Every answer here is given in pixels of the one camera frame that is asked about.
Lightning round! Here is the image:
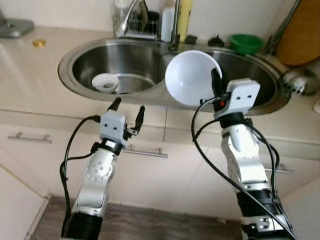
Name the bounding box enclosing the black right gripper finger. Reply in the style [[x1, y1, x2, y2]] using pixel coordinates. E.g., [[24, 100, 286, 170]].
[[210, 68, 224, 97]]

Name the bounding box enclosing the cream kitchen base cabinet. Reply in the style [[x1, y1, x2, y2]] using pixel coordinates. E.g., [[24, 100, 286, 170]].
[[0, 107, 320, 240]]

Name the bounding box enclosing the chrome kitchen faucet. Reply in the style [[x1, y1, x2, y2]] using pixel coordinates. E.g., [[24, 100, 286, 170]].
[[114, 0, 182, 53]]

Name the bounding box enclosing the black sink plug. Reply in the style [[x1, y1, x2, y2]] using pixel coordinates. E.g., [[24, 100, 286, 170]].
[[207, 35, 226, 48]]

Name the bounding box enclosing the green plastic bowl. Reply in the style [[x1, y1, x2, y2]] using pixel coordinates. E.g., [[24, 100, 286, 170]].
[[229, 33, 264, 55]]

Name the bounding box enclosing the stainless steel double sink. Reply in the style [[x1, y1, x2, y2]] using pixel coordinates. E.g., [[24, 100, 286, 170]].
[[57, 37, 292, 116]]

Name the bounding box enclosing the yellow plastic bottle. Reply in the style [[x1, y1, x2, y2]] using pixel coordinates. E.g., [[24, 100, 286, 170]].
[[176, 0, 193, 43]]

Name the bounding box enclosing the white plastic bottle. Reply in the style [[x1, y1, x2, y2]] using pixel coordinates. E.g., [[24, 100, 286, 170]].
[[161, 5, 177, 43]]

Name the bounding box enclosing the round wooden cutting board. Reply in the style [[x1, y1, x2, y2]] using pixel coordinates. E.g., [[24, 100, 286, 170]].
[[275, 0, 320, 67]]

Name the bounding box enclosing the small clear glass jar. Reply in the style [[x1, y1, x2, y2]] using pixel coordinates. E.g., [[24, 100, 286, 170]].
[[114, 0, 132, 23]]

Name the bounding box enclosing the grey coffee machine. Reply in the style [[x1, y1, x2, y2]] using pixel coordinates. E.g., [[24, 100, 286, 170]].
[[0, 10, 35, 39]]

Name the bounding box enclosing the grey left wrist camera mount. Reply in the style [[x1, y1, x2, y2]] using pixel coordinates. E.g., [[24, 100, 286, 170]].
[[99, 111, 127, 143]]

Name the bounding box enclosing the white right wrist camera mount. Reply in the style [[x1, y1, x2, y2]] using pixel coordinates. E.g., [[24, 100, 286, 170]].
[[221, 79, 261, 117]]

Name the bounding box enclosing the steel cabinet handle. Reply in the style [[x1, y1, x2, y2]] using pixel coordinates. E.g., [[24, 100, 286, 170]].
[[122, 145, 169, 159], [265, 164, 296, 176], [7, 131, 53, 145]]

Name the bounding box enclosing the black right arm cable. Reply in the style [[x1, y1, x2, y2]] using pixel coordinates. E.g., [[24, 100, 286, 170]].
[[191, 97, 301, 240]]

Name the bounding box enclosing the steel wire dish rack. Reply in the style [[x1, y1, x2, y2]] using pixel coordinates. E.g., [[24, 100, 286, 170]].
[[112, 10, 162, 41]]

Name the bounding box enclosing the grey long utensil handle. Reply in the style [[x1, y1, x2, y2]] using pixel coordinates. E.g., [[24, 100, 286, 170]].
[[263, 0, 302, 53]]

